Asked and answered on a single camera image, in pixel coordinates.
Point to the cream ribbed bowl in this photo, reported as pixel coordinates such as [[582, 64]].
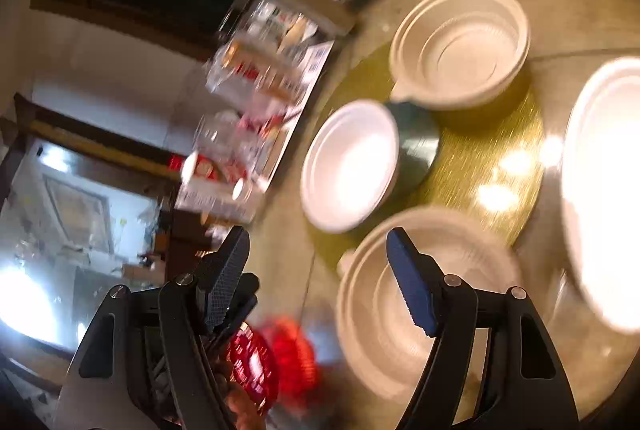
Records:
[[370, 315], [465, 49]]

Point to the clear plastic bag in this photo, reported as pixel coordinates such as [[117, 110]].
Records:
[[270, 22]]

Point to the dark green bowl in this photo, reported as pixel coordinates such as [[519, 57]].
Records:
[[417, 144]]

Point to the small white jar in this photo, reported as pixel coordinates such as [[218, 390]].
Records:
[[242, 190]]

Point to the white bowl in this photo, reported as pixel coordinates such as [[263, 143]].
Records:
[[605, 190], [350, 164]]

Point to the glass-front cabinet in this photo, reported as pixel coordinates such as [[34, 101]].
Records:
[[75, 235]]

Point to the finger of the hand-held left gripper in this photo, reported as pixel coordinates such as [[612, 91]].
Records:
[[248, 292]]

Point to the round gold mat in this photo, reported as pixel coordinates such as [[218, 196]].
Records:
[[465, 149]]

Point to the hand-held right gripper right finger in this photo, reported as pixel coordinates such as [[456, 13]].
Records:
[[407, 280]]

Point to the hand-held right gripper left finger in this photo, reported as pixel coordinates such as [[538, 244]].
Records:
[[227, 280]]

